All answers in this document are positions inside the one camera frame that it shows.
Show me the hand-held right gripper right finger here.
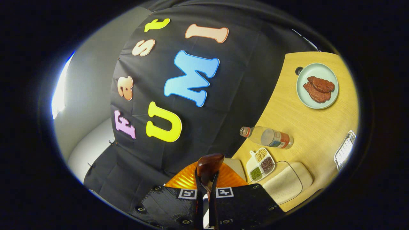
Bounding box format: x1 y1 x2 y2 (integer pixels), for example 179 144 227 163
208 161 286 230

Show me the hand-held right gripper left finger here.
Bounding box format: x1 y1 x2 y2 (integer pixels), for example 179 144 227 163
128 161 205 230

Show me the brown wooden spoon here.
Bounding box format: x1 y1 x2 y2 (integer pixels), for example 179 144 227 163
197 153 225 201

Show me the white divided bean dish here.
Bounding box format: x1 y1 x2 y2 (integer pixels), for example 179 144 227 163
245 147 276 183

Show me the clear plastic water bottle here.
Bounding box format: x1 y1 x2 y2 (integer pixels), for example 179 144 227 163
240 126 294 150

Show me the brown meat slice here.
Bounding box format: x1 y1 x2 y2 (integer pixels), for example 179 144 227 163
307 76 335 93
303 81 332 103

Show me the pale green plate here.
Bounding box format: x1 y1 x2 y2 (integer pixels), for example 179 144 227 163
296 63 339 110

